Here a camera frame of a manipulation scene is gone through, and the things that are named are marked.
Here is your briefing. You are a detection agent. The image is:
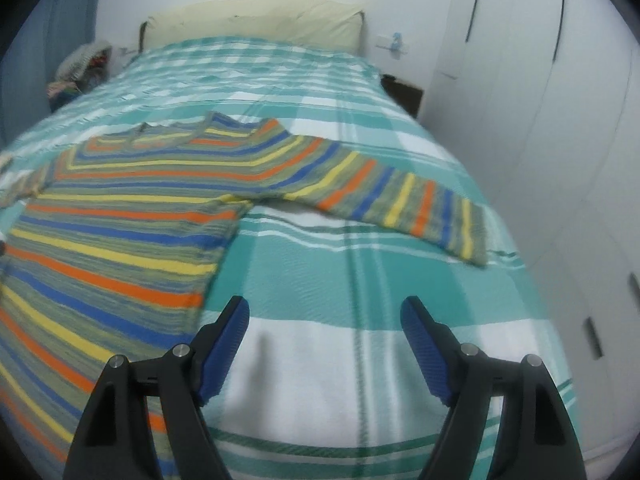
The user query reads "striped knit sweater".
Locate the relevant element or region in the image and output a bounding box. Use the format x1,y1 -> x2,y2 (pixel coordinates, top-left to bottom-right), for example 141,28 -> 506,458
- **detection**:
0,111 -> 488,463

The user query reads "cream pillow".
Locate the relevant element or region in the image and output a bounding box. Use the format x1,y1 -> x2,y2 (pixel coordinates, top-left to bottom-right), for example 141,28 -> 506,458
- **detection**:
137,0 -> 366,53

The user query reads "teal checked blanket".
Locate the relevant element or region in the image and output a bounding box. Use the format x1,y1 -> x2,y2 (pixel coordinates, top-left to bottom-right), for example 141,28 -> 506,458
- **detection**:
0,36 -> 583,480

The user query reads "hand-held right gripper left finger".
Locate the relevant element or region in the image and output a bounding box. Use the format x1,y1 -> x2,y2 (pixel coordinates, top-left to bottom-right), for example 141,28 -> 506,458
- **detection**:
62,296 -> 251,480

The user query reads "blue curtain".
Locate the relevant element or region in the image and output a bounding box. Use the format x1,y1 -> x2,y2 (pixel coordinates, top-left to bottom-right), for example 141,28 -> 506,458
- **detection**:
10,0 -> 106,131

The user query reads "pile of clothes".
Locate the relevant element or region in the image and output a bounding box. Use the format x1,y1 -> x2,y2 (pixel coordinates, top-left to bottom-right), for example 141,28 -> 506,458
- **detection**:
47,40 -> 113,111

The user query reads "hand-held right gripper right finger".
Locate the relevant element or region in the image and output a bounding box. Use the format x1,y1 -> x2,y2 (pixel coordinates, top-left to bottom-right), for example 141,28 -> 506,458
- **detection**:
400,296 -> 588,480

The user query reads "white wardrobe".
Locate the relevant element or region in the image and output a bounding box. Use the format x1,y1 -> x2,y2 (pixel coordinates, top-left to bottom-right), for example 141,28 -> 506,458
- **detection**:
417,0 -> 640,461

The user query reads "dark nightstand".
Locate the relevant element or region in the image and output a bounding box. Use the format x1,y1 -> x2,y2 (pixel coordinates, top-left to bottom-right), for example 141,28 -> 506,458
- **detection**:
380,74 -> 425,120

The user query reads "white wall socket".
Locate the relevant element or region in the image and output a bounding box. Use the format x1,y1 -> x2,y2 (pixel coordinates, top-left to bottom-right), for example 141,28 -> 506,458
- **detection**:
376,32 -> 408,58

